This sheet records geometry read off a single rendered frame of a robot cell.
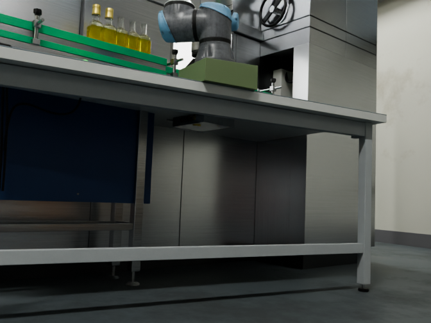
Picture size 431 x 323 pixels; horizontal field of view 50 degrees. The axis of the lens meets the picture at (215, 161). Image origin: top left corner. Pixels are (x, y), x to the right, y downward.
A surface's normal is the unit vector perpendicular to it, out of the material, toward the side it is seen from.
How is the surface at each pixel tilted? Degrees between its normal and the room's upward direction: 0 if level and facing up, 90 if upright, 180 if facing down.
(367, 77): 90
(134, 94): 90
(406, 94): 90
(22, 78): 90
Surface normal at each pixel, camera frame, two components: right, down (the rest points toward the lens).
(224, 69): 0.49, -0.05
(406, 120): -0.87, -0.07
